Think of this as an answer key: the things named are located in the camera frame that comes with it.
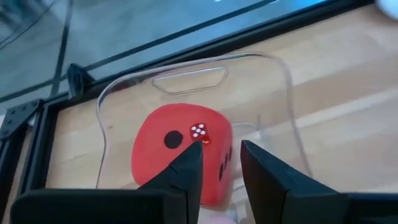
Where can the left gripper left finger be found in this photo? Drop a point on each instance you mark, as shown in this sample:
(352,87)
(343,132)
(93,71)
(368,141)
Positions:
(186,177)

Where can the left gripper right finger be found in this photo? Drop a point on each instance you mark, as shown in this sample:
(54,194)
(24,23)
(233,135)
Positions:
(267,186)

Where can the large red foam die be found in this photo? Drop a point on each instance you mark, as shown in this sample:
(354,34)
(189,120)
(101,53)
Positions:
(155,161)

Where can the small red die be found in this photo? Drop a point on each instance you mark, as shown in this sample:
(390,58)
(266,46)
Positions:
(199,132)

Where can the clear plastic bin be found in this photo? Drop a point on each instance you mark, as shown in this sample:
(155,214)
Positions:
(264,93)

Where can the black table clamp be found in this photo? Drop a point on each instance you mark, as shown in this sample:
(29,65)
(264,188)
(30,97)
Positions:
(77,81)

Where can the black aluminium table frame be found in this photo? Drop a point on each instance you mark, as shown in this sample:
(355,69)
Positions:
(38,149)

